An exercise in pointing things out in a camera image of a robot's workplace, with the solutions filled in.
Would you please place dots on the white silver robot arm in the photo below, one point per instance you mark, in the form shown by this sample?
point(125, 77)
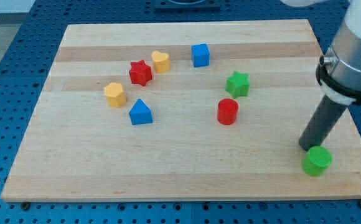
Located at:
point(339, 70)

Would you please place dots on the light wooden board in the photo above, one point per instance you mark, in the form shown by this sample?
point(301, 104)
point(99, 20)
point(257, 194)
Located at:
point(77, 148)

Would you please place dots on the blue triangle block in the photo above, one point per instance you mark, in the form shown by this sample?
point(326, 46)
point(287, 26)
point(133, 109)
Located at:
point(140, 113)

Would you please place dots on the red cylinder block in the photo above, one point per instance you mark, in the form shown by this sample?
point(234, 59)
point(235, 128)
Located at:
point(227, 111)

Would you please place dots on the yellow heart block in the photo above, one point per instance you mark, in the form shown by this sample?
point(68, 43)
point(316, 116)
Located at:
point(161, 61)

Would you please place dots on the red star block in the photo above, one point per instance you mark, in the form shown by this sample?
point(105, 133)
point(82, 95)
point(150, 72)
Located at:
point(140, 73)

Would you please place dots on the blue cube block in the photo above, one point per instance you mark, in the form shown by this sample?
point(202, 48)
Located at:
point(200, 55)

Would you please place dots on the green star block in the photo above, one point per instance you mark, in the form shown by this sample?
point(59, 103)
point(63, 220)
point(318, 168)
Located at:
point(238, 84)

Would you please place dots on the yellow pentagon block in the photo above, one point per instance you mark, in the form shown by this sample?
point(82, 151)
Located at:
point(115, 95)

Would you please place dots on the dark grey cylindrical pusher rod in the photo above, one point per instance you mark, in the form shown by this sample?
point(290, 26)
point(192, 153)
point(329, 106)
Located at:
point(325, 117)

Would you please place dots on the green cylinder block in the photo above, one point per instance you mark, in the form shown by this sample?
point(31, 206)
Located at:
point(316, 161)

